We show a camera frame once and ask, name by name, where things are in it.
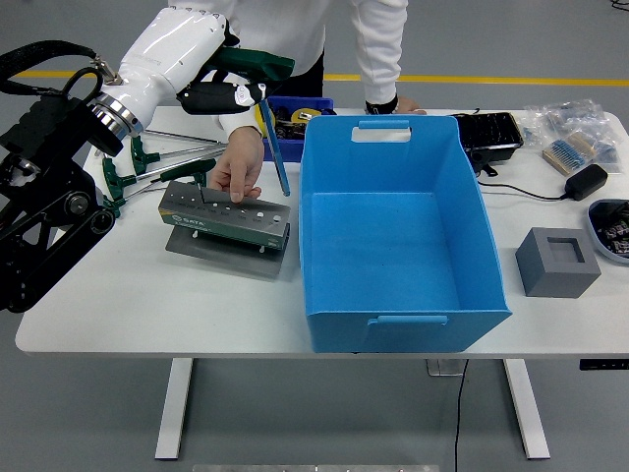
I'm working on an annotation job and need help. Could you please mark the person's left hand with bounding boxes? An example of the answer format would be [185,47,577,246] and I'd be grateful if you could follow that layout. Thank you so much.
[394,94,428,116]

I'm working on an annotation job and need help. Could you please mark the person's right hand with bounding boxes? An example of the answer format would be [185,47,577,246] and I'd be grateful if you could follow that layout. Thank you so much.
[205,128,264,205]

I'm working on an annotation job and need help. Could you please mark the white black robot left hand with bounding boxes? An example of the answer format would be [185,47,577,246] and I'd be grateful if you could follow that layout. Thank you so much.
[100,7,269,125]

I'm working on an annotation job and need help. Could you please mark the small green T-handle hex key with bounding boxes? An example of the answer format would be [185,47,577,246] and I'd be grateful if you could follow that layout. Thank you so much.
[159,157,217,206]

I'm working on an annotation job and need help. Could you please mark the grey green hex key stand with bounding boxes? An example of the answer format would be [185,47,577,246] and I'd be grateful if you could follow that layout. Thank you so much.
[157,179,292,282]

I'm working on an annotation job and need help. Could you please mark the large green T-handle hex key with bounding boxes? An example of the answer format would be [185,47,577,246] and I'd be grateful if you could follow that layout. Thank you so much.
[208,46,297,198]

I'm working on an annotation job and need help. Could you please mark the large blue folding box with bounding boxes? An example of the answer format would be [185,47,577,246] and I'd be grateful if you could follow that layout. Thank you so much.
[298,114,514,355]

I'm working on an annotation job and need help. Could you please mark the black wristwatch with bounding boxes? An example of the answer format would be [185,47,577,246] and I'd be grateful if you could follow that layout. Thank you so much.
[364,95,399,116]

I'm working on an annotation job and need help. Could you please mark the small blue plastic bin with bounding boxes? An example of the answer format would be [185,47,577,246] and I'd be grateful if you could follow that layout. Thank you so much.
[262,96,336,163]

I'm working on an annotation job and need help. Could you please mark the dark metal hardware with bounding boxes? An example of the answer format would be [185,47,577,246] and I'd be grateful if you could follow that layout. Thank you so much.
[269,100,304,142]

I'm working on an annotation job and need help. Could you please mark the black plastic case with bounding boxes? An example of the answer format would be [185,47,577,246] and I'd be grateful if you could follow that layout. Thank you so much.
[447,111,524,178]

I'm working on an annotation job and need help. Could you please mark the person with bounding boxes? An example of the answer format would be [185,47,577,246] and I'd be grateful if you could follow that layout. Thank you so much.
[166,0,428,205]

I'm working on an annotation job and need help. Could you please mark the clear plastic component bags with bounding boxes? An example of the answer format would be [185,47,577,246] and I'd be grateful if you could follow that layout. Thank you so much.
[520,97,624,173]

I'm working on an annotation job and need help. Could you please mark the blue resistor tape bundle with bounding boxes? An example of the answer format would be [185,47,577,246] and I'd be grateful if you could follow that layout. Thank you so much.
[542,131,600,176]

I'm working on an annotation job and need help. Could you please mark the black power adapter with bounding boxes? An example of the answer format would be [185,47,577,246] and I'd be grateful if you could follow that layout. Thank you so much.
[564,163,609,202]

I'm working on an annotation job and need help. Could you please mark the grey cube block with recess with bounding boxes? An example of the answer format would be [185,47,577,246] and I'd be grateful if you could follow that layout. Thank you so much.
[514,227,602,300]

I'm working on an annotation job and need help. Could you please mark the blue-rimmed tray with parts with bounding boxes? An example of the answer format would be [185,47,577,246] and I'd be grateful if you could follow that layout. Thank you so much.
[587,198,629,266]

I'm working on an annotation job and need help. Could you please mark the white table leg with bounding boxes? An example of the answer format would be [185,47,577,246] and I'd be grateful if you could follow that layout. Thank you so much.
[154,358,194,461]
[503,358,550,461]

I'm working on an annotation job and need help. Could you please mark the black table control panel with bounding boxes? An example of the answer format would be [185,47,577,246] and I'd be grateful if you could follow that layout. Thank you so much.
[578,359,629,372]

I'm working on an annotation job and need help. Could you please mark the black adapter cord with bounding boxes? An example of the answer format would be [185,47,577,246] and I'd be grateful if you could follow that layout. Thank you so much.
[475,179,569,202]

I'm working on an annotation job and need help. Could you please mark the black hanging cable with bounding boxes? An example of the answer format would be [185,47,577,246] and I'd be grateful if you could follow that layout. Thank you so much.
[452,359,469,472]

